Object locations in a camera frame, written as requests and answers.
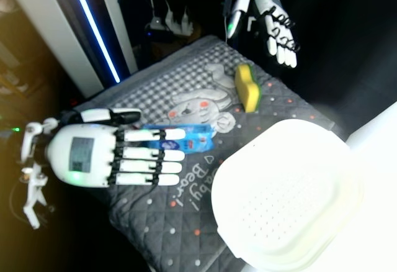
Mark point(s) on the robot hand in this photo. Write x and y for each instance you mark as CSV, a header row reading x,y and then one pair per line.
x,y
266,0
87,157

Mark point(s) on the yellow green sponge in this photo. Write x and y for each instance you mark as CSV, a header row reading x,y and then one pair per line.
x,y
246,90

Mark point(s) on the blue packet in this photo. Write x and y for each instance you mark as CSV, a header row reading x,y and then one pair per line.
x,y
198,138

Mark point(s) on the white plastic basin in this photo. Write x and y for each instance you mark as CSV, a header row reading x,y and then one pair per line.
x,y
279,191

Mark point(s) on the white power strip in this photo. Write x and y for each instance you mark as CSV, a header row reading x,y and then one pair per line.
x,y
180,23

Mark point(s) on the grey bear print quilt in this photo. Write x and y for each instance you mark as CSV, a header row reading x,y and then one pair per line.
x,y
161,219

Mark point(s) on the white round adapter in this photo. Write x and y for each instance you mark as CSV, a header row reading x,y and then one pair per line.
x,y
157,23

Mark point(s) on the blue LED light strip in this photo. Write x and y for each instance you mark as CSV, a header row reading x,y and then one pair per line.
x,y
94,29

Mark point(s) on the white curved panel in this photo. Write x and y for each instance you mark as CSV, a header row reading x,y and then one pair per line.
x,y
378,166

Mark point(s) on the white cabinet frame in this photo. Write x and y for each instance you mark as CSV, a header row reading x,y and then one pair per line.
x,y
52,29

